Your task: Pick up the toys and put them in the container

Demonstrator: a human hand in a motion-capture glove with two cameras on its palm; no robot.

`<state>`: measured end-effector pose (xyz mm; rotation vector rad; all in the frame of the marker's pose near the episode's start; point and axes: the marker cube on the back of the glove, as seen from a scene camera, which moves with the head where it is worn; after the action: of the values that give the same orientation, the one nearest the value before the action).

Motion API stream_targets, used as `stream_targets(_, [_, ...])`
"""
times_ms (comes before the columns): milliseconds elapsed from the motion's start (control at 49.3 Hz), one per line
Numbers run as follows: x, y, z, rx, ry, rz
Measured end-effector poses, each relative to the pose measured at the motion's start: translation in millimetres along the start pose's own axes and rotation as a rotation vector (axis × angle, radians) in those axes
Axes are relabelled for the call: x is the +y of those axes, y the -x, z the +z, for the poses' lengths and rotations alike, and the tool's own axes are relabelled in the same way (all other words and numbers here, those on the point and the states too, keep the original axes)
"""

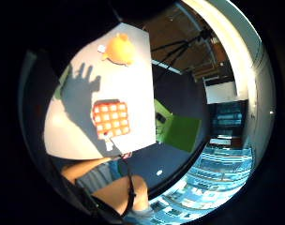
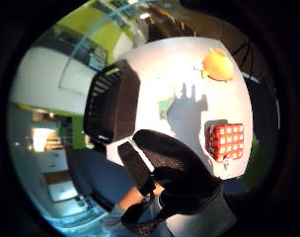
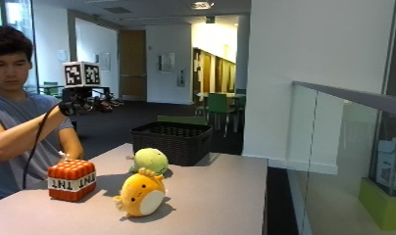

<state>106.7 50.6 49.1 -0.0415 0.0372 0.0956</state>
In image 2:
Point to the black slatted crate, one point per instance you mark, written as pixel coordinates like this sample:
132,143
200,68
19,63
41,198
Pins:
115,105

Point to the green paper piece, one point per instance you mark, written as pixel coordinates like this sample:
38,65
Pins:
163,108

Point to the orange soft toy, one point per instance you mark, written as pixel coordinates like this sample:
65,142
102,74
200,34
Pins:
218,65

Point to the white cabinet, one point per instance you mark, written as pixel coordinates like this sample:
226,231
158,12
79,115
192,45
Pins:
41,79

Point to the black tripod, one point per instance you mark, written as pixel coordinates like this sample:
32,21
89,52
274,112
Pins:
247,56

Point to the red white checkered cube box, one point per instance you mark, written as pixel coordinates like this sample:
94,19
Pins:
228,142

